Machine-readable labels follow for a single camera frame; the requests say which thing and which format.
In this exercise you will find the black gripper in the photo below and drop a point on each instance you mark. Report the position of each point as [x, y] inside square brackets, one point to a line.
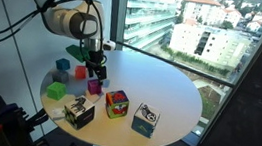
[95, 58]

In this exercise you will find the pink block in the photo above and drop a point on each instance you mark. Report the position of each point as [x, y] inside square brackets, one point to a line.
[94, 87]

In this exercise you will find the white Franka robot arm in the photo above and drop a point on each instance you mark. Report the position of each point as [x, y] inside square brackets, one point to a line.
[67, 20]

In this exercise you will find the orange block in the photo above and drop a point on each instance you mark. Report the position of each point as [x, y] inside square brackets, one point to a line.
[80, 72]

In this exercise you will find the blue block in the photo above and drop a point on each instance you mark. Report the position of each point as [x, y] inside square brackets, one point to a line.
[62, 64]

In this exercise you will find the grey block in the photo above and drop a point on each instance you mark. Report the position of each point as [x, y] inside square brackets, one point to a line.
[60, 76]

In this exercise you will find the green block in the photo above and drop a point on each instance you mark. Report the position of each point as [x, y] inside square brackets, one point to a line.
[56, 91]

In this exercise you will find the dark green cube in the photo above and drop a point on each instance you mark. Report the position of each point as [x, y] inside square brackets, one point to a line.
[77, 53]

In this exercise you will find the colourful orange purple soft cube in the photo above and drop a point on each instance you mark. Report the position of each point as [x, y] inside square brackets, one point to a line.
[117, 104]

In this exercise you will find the black white zebra soft cube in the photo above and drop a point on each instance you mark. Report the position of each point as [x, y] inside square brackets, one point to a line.
[79, 112]

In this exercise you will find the small white paper tag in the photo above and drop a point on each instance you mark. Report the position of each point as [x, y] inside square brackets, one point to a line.
[58, 113]

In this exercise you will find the teal zebra soft cube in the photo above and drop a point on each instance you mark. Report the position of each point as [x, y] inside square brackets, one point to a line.
[145, 120]

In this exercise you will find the glass office building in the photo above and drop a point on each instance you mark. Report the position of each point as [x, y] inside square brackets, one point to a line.
[148, 14]

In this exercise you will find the dark window railing bar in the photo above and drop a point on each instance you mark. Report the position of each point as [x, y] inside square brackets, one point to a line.
[179, 65]

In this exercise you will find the black equipment with orange clamp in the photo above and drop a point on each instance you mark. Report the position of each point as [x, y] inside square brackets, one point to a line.
[0, 124]

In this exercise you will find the white apartment building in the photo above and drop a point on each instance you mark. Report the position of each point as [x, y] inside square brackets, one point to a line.
[208, 42]

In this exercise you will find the black side panel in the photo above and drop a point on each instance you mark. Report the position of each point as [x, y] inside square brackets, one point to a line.
[257, 108]

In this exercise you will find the dark window frame post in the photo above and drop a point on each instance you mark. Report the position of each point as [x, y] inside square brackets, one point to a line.
[117, 11]

